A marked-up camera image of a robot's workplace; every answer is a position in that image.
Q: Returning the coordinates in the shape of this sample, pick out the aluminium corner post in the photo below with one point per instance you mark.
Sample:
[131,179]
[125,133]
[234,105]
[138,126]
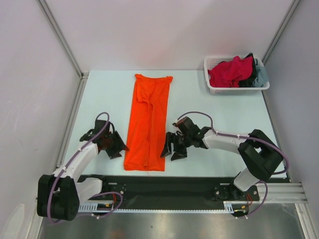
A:
[281,29]
[53,23]

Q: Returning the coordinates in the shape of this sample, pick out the white perforated laundry basket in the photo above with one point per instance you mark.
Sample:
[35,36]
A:
[211,61]

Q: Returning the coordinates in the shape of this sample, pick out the aluminium left corner post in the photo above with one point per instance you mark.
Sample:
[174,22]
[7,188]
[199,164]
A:
[53,23]

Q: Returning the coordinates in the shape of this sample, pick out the aluminium right corner post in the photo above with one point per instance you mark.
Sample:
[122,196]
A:
[281,29]

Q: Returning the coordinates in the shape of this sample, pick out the orange t-shirt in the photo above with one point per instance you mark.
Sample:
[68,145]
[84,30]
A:
[147,125]

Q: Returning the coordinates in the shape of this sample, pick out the grey blue t-shirt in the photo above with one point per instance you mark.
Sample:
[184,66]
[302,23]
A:
[262,76]

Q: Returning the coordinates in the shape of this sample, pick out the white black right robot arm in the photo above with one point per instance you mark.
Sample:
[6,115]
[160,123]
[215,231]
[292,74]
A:
[258,152]

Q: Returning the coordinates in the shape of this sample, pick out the black front mounting rail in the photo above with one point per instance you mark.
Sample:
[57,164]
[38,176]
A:
[175,193]

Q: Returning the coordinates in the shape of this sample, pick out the aluminium left side rail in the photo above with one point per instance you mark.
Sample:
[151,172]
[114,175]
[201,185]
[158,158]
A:
[71,120]

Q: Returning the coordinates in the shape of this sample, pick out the aluminium front frame rail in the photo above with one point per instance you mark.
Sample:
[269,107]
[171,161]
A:
[273,192]

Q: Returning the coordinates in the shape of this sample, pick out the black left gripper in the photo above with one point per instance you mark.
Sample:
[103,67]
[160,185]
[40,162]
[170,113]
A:
[119,145]

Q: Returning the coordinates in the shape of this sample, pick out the black t-shirt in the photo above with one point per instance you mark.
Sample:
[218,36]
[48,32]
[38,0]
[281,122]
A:
[250,74]

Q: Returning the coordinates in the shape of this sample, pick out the magenta t-shirt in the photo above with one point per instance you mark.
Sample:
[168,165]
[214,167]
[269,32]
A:
[227,74]

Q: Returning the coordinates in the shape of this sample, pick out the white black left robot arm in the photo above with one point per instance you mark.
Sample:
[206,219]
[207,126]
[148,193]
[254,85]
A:
[60,194]

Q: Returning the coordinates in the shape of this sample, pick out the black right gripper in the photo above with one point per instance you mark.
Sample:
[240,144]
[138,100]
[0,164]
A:
[178,140]

